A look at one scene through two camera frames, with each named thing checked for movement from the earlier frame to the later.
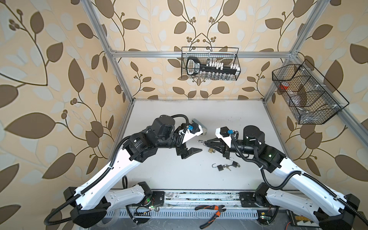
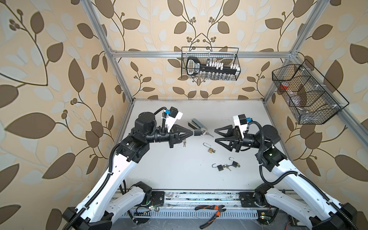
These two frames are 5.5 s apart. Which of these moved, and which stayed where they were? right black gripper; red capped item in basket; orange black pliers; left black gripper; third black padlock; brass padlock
Moved: left black gripper; right black gripper
Stayed: red capped item in basket; brass padlock; third black padlock; orange black pliers
